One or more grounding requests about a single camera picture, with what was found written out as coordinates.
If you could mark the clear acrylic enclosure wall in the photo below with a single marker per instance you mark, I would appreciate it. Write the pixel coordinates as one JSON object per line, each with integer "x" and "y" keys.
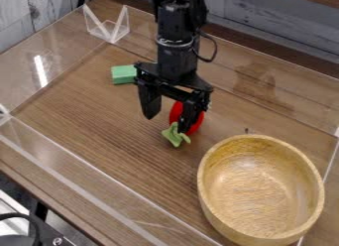
{"x": 82, "y": 151}

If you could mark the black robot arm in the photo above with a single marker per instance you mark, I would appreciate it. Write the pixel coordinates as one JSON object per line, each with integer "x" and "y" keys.
{"x": 180, "y": 19}

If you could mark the green rectangular block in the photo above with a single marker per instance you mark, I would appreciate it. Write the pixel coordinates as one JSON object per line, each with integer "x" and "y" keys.
{"x": 122, "y": 74}

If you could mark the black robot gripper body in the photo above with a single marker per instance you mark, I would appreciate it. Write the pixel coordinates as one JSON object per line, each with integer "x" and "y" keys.
{"x": 173, "y": 72}

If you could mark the red toy strawberry green leaves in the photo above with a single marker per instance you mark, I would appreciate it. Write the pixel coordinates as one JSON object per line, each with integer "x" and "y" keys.
{"x": 171, "y": 133}

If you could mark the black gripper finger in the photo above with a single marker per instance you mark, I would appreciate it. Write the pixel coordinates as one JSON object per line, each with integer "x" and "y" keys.
{"x": 192, "y": 108}
{"x": 149, "y": 97}

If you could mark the wooden bowl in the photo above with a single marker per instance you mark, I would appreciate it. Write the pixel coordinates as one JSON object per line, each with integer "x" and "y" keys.
{"x": 260, "y": 190}

